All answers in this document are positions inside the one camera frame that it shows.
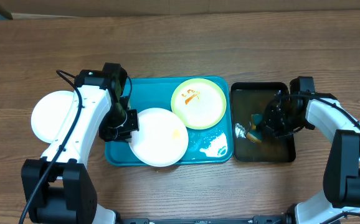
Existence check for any green yellow sponge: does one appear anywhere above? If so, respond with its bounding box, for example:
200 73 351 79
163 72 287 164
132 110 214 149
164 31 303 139
245 114 263 143

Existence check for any white plate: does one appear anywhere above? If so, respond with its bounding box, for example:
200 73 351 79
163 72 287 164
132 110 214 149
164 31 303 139
129 108 189 167
31 90 73 143

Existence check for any white plate front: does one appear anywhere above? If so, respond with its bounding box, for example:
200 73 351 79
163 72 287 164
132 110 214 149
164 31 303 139
31 90 73 143

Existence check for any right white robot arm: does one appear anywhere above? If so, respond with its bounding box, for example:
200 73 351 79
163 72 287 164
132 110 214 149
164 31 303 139
257 91 360 223

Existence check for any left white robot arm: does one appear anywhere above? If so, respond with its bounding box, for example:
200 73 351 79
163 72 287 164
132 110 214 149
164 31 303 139
19 64 140 223

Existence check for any black water tray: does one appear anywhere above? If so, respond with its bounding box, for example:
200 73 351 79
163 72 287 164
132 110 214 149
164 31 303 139
230 82 296 162

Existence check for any yellow-green plate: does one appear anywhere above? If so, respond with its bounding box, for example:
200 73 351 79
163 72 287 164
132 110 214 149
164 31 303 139
171 78 227 130

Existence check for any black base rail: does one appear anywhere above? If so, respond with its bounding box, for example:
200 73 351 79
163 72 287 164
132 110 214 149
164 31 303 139
115 215 293 224

